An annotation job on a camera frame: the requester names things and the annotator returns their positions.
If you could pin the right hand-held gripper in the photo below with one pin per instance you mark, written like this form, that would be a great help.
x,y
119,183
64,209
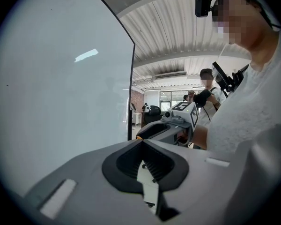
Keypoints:
x,y
185,116

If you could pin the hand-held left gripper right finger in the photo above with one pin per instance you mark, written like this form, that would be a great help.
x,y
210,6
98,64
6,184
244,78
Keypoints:
x,y
201,184

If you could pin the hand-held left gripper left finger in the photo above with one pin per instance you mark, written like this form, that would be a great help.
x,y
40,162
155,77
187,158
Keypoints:
x,y
84,172

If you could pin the person's right forearm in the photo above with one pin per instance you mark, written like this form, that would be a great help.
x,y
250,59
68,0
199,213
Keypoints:
x,y
200,136

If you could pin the white table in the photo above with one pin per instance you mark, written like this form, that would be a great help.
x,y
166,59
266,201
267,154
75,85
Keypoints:
x,y
137,119

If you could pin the glass window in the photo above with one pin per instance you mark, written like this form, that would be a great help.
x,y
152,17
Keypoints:
x,y
172,99

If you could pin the ceiling air vent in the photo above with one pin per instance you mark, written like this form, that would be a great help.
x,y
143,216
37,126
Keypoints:
x,y
171,75

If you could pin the white whiteboard with black stand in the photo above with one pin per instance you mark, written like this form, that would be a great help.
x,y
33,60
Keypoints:
x,y
61,90

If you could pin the person's white shirt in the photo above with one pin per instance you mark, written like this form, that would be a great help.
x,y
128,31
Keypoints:
x,y
248,107

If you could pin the person's head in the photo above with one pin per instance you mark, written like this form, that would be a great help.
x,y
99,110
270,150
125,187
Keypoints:
x,y
243,20

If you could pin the black chest mount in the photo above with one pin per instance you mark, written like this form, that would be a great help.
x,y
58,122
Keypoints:
x,y
224,78

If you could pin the black head camera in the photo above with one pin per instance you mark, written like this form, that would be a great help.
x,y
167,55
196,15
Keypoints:
x,y
202,6

